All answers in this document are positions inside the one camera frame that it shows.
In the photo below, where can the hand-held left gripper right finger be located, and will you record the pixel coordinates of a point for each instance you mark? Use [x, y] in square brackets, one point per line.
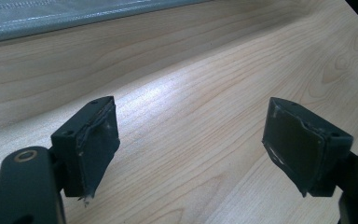
[301, 149]

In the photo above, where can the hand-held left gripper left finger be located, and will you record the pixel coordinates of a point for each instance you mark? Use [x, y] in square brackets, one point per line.
[90, 152]

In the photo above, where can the grey two-tier shoe rack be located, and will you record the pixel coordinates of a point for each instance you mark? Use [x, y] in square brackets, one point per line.
[59, 15]

